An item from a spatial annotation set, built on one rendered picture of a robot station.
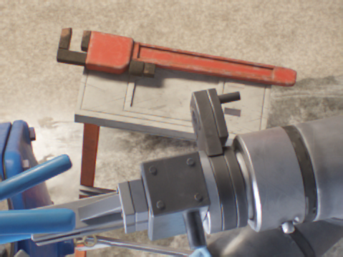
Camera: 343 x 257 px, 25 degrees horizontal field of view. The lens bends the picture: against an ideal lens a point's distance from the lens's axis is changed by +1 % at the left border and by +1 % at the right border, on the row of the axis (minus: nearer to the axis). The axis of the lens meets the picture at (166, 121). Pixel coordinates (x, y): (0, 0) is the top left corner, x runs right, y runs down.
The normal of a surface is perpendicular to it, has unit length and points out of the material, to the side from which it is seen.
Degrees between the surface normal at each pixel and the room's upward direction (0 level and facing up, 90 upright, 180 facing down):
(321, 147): 11
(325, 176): 19
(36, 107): 0
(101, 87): 0
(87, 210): 30
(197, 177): 0
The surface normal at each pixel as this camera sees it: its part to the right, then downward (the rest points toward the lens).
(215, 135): 0.03, -0.29
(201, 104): -0.05, -0.63
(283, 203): 0.16, 0.36
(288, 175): 0.08, -0.08
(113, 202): -0.46, -0.16
